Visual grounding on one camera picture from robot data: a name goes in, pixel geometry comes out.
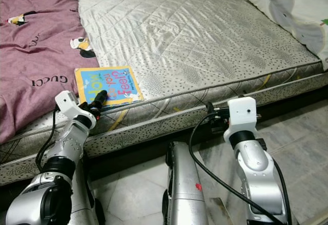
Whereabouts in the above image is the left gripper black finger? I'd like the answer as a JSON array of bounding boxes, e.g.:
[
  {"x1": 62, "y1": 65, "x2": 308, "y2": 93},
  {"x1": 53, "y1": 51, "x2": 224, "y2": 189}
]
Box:
[{"x1": 90, "y1": 89, "x2": 109, "y2": 110}]

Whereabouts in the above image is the colourful children's book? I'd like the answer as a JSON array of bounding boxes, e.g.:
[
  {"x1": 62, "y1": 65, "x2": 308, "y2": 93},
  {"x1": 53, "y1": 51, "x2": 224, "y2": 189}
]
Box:
[{"x1": 74, "y1": 66, "x2": 144, "y2": 108}]

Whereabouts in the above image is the dark bed base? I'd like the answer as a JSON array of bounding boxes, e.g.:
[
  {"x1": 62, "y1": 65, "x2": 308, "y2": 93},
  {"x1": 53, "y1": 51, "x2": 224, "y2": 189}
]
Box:
[{"x1": 0, "y1": 89, "x2": 328, "y2": 210}]

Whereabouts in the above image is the grey right robot leg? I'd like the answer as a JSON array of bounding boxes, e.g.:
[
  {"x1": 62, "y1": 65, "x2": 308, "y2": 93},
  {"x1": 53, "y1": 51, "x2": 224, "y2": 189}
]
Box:
[{"x1": 161, "y1": 142, "x2": 223, "y2": 225}]

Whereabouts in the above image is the grey quilted mattress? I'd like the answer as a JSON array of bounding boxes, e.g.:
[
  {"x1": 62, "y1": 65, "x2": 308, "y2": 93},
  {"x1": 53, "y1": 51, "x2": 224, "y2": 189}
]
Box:
[{"x1": 0, "y1": 0, "x2": 328, "y2": 187}]

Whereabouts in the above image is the pink printed blanket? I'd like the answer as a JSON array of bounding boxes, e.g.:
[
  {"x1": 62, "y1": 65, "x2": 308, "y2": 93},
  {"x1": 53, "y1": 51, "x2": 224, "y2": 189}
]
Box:
[{"x1": 0, "y1": 0, "x2": 98, "y2": 144}]

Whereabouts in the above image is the white pillow with print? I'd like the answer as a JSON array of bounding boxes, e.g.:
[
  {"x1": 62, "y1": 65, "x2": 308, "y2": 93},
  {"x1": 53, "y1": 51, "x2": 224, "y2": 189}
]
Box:
[{"x1": 245, "y1": 0, "x2": 328, "y2": 72}]

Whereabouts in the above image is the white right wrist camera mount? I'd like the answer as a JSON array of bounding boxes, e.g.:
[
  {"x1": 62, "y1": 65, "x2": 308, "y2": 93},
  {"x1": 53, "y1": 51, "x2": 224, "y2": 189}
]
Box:
[{"x1": 223, "y1": 97, "x2": 258, "y2": 134}]

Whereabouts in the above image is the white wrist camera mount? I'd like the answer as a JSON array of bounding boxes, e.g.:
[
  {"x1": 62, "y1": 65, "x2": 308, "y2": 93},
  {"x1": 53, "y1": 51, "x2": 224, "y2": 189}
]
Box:
[
  {"x1": 223, "y1": 97, "x2": 258, "y2": 134},
  {"x1": 55, "y1": 90, "x2": 97, "y2": 128}
]

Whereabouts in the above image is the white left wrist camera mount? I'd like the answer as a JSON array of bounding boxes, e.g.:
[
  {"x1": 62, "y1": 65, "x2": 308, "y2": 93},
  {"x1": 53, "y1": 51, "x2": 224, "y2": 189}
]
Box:
[{"x1": 55, "y1": 90, "x2": 97, "y2": 128}]

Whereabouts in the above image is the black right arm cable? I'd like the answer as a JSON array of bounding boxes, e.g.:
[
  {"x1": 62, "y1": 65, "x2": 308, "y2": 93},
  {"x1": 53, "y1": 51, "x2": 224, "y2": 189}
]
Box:
[{"x1": 188, "y1": 112, "x2": 285, "y2": 225}]

